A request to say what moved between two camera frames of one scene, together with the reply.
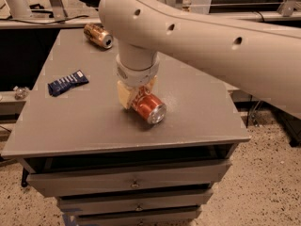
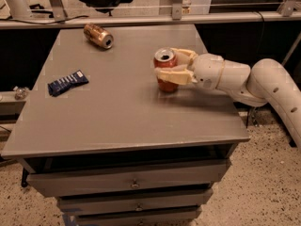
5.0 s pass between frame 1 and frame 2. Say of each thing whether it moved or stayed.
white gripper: moved
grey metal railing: stayed
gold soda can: stayed
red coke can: moved
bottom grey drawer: stayed
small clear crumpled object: stayed
